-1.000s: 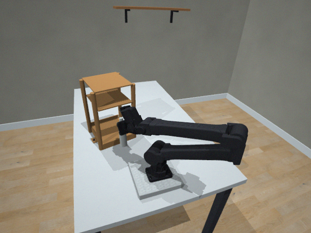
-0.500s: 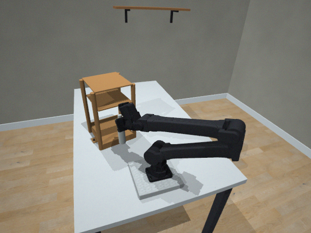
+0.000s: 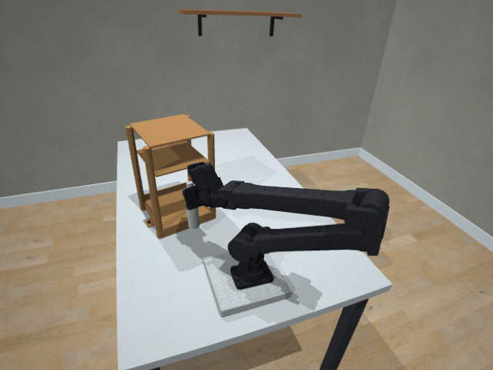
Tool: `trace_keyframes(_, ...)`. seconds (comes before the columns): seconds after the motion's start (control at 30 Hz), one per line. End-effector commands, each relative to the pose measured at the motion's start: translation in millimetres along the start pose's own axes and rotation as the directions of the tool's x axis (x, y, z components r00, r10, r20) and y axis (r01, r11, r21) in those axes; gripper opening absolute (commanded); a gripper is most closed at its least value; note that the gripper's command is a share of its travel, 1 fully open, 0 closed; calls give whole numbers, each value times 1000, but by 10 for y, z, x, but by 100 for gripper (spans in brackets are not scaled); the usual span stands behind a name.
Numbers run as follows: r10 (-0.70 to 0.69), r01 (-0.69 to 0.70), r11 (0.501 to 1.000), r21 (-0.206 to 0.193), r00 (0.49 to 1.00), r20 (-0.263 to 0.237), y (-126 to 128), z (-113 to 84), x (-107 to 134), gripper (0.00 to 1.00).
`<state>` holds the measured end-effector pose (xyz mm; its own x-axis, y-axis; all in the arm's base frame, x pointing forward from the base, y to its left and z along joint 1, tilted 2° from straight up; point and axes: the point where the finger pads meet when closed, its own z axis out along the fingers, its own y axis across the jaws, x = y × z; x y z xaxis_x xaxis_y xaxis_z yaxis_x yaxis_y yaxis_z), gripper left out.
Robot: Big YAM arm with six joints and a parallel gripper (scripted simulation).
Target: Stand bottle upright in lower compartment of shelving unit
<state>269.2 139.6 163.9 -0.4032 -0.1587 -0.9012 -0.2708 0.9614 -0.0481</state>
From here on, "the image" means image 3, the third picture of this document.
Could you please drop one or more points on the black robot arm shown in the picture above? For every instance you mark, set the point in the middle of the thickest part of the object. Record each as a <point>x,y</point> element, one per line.
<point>362,231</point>

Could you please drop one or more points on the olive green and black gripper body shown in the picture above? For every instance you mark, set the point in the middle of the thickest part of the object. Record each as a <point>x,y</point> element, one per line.
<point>191,203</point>

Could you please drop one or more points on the grey bottle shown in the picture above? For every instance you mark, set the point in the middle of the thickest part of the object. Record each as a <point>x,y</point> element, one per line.
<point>193,215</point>

